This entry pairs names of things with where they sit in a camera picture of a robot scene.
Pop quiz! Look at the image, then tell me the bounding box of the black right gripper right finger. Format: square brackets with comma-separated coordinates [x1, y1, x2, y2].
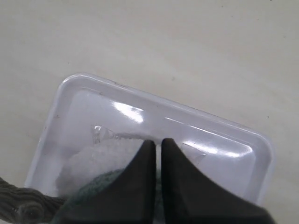
[161, 138, 275, 224]

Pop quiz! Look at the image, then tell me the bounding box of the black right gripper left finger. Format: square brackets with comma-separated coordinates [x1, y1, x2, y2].
[56, 140, 156, 224]

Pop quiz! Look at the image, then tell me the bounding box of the white plush snowman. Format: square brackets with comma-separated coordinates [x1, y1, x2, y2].
[0, 136, 162, 224]

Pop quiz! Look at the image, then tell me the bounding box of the white square plastic tray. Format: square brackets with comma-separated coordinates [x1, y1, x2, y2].
[25, 73, 274, 204]

